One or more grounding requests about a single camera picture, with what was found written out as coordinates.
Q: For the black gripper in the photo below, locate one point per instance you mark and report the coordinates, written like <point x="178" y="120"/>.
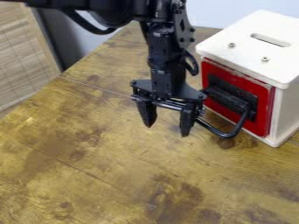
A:
<point x="168" y="89"/>

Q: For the black metal drawer handle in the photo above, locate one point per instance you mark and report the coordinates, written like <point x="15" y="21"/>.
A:
<point x="237" y="102"/>

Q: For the red drawer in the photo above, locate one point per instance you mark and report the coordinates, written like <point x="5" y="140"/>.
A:
<point x="261" y="89"/>

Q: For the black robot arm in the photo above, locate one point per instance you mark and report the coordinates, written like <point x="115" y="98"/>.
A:
<point x="169" y="35"/>

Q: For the white wooden box cabinet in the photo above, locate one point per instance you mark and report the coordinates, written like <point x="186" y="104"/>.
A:
<point x="261" y="47"/>

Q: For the wooden slatted panel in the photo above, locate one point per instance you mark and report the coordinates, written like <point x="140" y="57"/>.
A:
<point x="29" y="66"/>

